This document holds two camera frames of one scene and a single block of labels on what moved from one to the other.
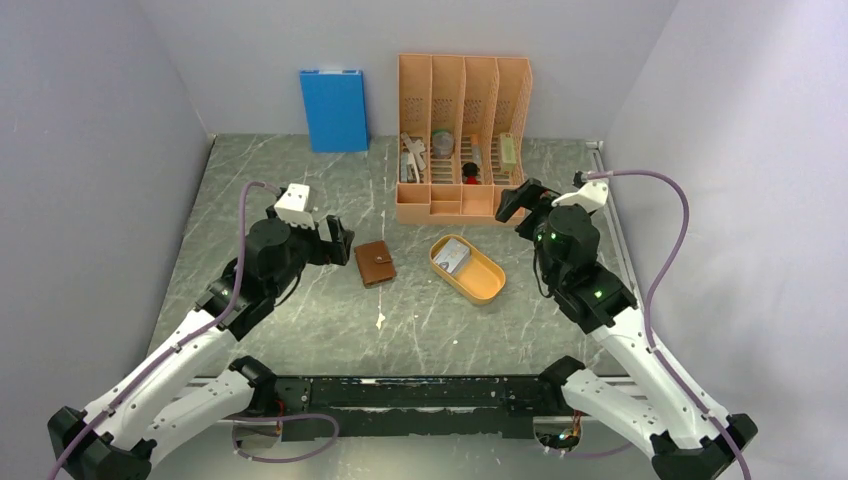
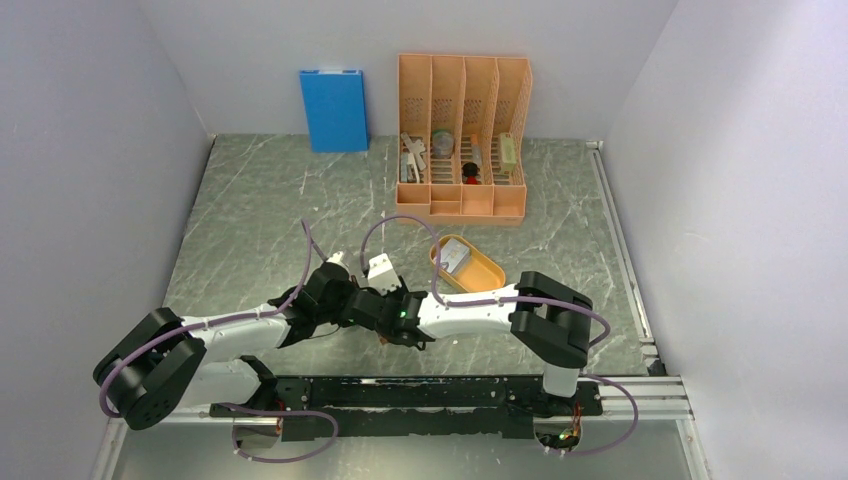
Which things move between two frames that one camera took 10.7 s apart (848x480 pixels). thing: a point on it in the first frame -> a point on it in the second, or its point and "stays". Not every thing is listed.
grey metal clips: [411, 160] stays
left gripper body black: [314, 247] -> [335, 310]
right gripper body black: [540, 204] -> [397, 295]
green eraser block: [508, 151] stays
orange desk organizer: [461, 130] stays
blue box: [337, 107] stays
